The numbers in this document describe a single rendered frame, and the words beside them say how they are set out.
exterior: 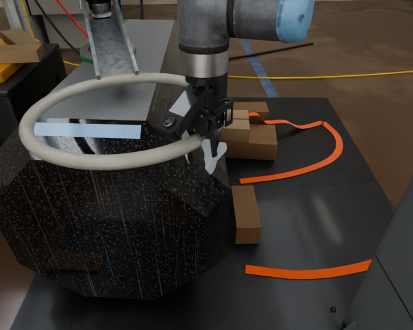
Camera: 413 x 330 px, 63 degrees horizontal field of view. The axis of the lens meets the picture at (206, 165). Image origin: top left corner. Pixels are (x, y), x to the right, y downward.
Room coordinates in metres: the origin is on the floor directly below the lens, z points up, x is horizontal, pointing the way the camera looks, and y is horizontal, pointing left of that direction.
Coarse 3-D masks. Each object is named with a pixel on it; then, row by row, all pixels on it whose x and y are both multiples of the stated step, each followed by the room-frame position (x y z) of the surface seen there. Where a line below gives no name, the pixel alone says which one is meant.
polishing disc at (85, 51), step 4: (88, 44) 1.39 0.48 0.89; (132, 44) 1.39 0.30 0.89; (80, 48) 1.33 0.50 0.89; (84, 48) 1.33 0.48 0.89; (88, 48) 1.33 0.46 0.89; (132, 48) 1.33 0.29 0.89; (80, 52) 1.30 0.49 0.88; (84, 52) 1.29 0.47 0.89; (88, 52) 1.29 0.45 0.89; (84, 56) 1.27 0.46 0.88; (88, 56) 1.25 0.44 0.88
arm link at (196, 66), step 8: (184, 56) 0.58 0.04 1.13; (192, 56) 0.57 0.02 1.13; (200, 56) 0.57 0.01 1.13; (208, 56) 0.57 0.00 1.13; (216, 56) 0.57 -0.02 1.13; (224, 56) 0.59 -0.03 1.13; (184, 64) 0.58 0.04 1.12; (192, 64) 0.57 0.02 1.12; (200, 64) 0.57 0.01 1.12; (208, 64) 0.57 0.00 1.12; (216, 64) 0.57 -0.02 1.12; (224, 64) 0.58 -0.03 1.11; (184, 72) 0.58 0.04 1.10; (192, 72) 0.57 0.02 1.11; (200, 72) 0.57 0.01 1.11; (208, 72) 0.57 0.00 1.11; (216, 72) 0.57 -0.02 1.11; (224, 72) 0.58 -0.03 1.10
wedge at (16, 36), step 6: (6, 30) 1.78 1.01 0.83; (12, 30) 1.78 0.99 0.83; (18, 30) 1.79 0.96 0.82; (6, 36) 1.72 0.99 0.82; (12, 36) 1.73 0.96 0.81; (18, 36) 1.73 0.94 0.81; (24, 36) 1.74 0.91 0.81; (30, 36) 1.75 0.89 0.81; (6, 42) 1.73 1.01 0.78; (12, 42) 1.67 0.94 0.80; (18, 42) 1.68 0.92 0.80; (24, 42) 1.69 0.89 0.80; (30, 42) 1.69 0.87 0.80; (36, 42) 1.70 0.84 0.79
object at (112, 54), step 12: (84, 0) 1.29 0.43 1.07; (84, 12) 1.22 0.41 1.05; (120, 12) 1.24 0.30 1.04; (96, 24) 1.24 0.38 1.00; (108, 24) 1.24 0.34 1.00; (120, 24) 1.20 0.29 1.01; (96, 36) 1.17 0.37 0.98; (108, 36) 1.18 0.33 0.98; (120, 36) 1.18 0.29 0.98; (96, 48) 1.11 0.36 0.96; (108, 48) 1.11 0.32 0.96; (120, 48) 1.12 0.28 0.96; (96, 60) 0.98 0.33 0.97; (108, 60) 1.05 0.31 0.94; (120, 60) 1.06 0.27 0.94; (132, 60) 1.00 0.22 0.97; (96, 72) 0.93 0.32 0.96; (108, 72) 1.00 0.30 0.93; (120, 72) 1.00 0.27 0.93; (132, 72) 1.01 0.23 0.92; (120, 84) 0.95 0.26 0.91
